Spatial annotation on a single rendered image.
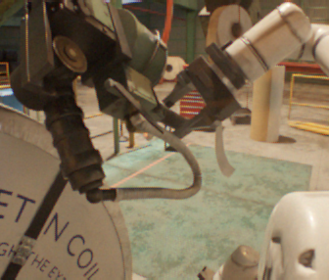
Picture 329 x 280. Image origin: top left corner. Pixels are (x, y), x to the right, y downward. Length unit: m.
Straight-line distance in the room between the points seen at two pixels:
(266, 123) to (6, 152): 4.54
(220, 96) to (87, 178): 0.29
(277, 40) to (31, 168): 0.51
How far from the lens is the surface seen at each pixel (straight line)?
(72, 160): 0.36
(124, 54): 0.43
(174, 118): 0.56
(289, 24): 0.54
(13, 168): 0.53
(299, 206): 0.18
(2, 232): 0.56
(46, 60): 0.32
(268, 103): 4.77
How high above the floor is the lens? 1.36
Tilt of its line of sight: 17 degrees down
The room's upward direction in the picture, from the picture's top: straight up
